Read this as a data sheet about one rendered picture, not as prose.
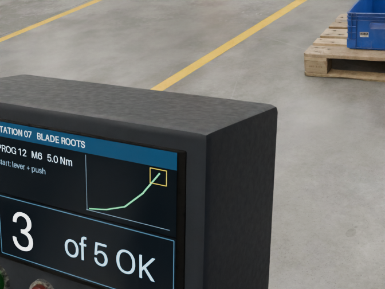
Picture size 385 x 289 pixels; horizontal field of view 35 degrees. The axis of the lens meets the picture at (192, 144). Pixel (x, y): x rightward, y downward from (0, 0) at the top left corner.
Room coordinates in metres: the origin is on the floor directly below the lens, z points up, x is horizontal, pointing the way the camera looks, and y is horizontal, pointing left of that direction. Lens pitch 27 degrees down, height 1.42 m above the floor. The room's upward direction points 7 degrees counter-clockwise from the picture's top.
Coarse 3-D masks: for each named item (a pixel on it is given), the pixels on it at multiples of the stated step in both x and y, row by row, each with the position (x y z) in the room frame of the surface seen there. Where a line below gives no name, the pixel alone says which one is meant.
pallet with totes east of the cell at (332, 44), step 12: (336, 24) 3.88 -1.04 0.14; (324, 36) 3.69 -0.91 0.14; (336, 36) 3.65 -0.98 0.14; (312, 48) 3.49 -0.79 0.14; (324, 48) 3.46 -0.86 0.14; (336, 48) 3.43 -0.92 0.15; (348, 48) 3.41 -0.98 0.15; (312, 60) 3.40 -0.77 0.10; (324, 60) 3.36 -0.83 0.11; (372, 60) 3.22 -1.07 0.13; (384, 60) 3.18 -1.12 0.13; (312, 72) 3.40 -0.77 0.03; (324, 72) 3.36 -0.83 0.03; (336, 72) 3.36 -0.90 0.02; (348, 72) 3.34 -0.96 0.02; (360, 72) 3.32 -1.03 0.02; (372, 72) 3.29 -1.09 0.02
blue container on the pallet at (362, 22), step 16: (368, 0) 3.80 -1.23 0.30; (384, 0) 3.85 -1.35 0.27; (352, 16) 3.38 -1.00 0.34; (368, 16) 3.34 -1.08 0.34; (384, 16) 3.29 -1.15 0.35; (352, 32) 3.39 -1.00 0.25; (368, 32) 3.34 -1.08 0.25; (384, 32) 3.29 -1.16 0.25; (352, 48) 3.39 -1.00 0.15; (368, 48) 3.33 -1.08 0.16; (384, 48) 3.29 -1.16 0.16
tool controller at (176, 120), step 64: (0, 128) 0.41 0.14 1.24; (64, 128) 0.38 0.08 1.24; (128, 128) 0.35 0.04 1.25; (192, 128) 0.33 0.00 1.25; (256, 128) 0.37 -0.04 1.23; (0, 192) 0.40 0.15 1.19; (64, 192) 0.37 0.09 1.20; (128, 192) 0.34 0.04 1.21; (192, 192) 0.32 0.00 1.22; (256, 192) 0.37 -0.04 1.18; (0, 256) 0.39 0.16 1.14; (64, 256) 0.36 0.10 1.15; (128, 256) 0.33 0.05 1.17; (192, 256) 0.31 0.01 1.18; (256, 256) 0.36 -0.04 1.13
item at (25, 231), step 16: (0, 208) 0.40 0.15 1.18; (16, 208) 0.39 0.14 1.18; (32, 208) 0.38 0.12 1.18; (0, 224) 0.40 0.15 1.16; (16, 224) 0.39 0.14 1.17; (32, 224) 0.38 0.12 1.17; (0, 240) 0.39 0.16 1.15; (16, 240) 0.39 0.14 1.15; (32, 240) 0.38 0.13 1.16; (16, 256) 0.38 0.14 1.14; (32, 256) 0.37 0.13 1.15
